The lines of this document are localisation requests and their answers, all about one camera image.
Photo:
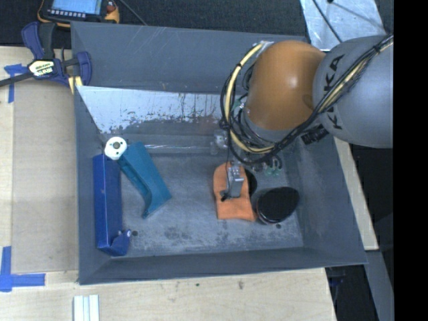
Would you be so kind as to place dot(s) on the brown cardboard board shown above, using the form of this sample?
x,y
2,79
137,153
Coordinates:
x,y
43,179

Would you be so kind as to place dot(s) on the black round cup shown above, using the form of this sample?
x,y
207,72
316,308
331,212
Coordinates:
x,y
277,206

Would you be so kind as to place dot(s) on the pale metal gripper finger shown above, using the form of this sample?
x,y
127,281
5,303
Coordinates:
x,y
226,194
238,187

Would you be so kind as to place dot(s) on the white round cap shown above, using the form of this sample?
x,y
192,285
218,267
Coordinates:
x,y
115,147

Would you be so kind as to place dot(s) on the grey metal bin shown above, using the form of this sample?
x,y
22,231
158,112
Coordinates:
x,y
200,232

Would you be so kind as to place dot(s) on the orange cloth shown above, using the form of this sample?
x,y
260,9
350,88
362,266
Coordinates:
x,y
234,209

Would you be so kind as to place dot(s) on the black cylinder on white bracket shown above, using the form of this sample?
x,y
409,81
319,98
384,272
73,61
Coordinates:
x,y
314,136

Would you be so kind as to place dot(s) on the blue flat block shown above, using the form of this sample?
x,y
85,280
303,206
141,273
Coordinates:
x,y
106,199

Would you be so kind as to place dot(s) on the teal curved plastic piece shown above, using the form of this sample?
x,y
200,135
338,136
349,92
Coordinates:
x,y
147,182

